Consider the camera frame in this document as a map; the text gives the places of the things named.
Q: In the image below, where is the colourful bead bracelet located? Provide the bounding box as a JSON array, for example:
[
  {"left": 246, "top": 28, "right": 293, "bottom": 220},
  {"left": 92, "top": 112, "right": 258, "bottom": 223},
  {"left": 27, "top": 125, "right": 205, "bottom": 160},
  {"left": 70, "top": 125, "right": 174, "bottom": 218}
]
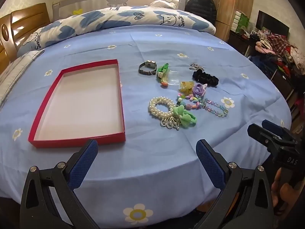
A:
[{"left": 176, "top": 94, "right": 203, "bottom": 109}]

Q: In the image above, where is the person's right hand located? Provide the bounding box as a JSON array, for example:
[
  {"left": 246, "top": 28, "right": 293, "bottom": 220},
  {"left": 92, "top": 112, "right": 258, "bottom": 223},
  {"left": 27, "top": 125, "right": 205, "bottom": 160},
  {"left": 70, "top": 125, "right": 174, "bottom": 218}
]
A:
[{"left": 271, "top": 168, "right": 290, "bottom": 215}]

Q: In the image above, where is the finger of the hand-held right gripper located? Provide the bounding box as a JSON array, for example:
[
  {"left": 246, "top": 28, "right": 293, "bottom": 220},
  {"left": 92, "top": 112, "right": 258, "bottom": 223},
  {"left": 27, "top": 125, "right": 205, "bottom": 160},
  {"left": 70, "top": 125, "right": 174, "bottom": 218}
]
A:
[
  {"left": 262, "top": 120, "right": 298, "bottom": 145},
  {"left": 247, "top": 123, "right": 285, "bottom": 154}
]

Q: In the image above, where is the grey striped pillow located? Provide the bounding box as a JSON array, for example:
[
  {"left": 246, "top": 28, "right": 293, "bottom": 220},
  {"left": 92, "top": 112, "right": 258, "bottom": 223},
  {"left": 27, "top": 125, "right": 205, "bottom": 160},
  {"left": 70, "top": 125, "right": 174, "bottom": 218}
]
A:
[{"left": 0, "top": 50, "right": 46, "bottom": 106}]

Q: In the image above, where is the yellow hair claw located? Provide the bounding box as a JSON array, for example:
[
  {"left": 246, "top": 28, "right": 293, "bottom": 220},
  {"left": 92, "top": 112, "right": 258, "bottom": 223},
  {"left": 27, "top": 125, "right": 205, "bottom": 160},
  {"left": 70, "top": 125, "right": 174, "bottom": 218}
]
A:
[{"left": 179, "top": 81, "right": 194, "bottom": 93}]

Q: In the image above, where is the blue heart printed quilt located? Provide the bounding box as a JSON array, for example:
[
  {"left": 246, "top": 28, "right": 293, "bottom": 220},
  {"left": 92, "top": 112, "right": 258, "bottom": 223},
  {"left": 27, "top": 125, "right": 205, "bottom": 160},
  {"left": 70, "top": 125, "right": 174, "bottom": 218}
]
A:
[{"left": 17, "top": 5, "right": 217, "bottom": 57}]

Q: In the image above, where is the black scrunchie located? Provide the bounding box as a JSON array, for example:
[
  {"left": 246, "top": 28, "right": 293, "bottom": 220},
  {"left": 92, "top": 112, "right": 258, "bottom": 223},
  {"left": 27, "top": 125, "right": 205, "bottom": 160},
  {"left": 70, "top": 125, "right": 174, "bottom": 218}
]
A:
[{"left": 193, "top": 70, "right": 219, "bottom": 87}]

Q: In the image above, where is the silver chain brooch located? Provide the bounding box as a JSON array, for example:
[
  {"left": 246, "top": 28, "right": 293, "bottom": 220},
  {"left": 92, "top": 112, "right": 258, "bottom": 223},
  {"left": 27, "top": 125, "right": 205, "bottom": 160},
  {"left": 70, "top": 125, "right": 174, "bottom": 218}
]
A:
[{"left": 189, "top": 63, "right": 205, "bottom": 72}]

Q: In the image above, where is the pile of clothes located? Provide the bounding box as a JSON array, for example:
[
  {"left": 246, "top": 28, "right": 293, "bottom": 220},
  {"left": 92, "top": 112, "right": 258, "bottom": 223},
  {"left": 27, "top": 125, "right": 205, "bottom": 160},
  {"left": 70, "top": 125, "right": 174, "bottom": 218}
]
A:
[{"left": 248, "top": 30, "right": 305, "bottom": 77}]

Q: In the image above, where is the stack of white boxes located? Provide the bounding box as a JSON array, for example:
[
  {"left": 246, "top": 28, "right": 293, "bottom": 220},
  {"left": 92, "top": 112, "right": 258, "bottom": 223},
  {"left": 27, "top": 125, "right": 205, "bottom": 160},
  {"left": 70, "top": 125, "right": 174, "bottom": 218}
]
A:
[{"left": 232, "top": 10, "right": 242, "bottom": 32}]

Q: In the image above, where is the purple flower hair tie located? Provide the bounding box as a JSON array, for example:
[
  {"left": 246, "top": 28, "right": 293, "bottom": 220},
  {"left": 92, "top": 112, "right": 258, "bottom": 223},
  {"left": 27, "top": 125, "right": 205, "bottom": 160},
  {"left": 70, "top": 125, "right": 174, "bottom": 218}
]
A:
[{"left": 193, "top": 83, "right": 208, "bottom": 98}]

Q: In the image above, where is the wooden headboard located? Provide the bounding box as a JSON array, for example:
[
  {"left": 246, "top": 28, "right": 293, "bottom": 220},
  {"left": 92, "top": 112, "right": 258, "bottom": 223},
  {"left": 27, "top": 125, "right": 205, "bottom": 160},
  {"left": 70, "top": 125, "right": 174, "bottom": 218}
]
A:
[{"left": 0, "top": 3, "right": 51, "bottom": 73}]

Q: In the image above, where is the green bow hair tie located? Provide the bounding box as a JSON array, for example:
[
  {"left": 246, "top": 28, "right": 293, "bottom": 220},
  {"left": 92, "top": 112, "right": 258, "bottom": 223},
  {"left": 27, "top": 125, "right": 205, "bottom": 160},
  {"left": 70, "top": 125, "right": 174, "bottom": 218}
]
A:
[{"left": 172, "top": 105, "right": 198, "bottom": 127}]

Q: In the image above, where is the pearl bracelet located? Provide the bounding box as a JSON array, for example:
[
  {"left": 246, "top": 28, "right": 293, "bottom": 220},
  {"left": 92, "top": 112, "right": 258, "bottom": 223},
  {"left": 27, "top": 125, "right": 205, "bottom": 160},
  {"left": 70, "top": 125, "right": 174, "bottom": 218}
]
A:
[{"left": 148, "top": 97, "right": 177, "bottom": 120}]

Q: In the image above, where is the blue floral bed sheet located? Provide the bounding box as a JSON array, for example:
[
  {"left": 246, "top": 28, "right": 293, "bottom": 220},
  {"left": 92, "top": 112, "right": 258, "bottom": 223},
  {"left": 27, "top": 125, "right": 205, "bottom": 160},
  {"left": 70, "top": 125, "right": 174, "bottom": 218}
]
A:
[{"left": 0, "top": 25, "right": 292, "bottom": 229}]

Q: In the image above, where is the clear hair comb with decoration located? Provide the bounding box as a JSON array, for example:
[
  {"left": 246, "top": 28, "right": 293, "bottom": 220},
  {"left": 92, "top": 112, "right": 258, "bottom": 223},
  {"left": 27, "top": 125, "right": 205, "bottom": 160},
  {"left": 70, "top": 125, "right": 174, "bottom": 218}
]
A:
[{"left": 156, "top": 63, "right": 181, "bottom": 88}]

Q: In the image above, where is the black flat screen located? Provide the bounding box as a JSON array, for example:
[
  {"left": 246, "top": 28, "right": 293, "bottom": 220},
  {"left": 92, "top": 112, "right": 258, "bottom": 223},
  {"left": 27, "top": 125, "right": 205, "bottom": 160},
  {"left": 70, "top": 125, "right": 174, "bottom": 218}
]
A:
[{"left": 256, "top": 10, "right": 290, "bottom": 38}]

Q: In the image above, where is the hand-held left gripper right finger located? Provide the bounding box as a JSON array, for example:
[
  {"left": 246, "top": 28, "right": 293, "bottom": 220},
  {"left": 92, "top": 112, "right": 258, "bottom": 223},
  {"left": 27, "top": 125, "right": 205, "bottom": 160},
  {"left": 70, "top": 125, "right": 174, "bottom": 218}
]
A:
[{"left": 196, "top": 139, "right": 274, "bottom": 229}]

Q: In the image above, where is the wristwatch with mesh band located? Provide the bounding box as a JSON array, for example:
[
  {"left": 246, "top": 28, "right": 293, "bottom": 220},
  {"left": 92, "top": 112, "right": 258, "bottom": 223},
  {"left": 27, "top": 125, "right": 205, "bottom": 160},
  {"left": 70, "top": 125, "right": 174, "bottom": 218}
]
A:
[{"left": 139, "top": 60, "right": 158, "bottom": 76}]

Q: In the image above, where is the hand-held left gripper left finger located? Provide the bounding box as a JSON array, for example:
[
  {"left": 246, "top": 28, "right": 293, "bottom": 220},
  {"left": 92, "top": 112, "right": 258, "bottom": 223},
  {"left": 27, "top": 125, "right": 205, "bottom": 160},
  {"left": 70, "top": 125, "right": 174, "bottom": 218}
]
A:
[{"left": 19, "top": 139, "right": 100, "bottom": 229}]

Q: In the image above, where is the red cardboard box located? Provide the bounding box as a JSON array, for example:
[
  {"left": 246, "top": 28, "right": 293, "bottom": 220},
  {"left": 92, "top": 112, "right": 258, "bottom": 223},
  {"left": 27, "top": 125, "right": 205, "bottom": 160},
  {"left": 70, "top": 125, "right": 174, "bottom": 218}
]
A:
[{"left": 28, "top": 59, "right": 126, "bottom": 148}]

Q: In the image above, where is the dark cabinet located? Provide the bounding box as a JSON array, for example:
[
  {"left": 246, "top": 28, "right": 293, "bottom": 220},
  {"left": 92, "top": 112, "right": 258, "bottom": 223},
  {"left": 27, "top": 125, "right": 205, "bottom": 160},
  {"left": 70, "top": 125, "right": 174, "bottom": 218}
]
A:
[{"left": 227, "top": 30, "right": 305, "bottom": 115}]

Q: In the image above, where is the black down jacket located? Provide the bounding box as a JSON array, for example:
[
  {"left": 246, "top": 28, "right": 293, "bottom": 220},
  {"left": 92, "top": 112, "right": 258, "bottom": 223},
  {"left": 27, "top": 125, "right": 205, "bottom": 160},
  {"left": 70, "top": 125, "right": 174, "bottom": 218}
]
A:
[{"left": 185, "top": 0, "right": 217, "bottom": 27}]

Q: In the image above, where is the wooden wardrobe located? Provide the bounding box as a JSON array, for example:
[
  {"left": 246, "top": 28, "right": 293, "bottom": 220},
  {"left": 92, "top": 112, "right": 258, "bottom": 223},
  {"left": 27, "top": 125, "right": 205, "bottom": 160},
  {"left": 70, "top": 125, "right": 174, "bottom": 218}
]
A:
[{"left": 209, "top": 0, "right": 255, "bottom": 42}]

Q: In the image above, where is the green bag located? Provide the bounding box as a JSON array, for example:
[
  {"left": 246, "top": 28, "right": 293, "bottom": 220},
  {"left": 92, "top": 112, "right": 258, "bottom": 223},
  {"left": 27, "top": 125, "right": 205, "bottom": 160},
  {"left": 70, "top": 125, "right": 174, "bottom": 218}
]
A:
[{"left": 236, "top": 13, "right": 249, "bottom": 34}]

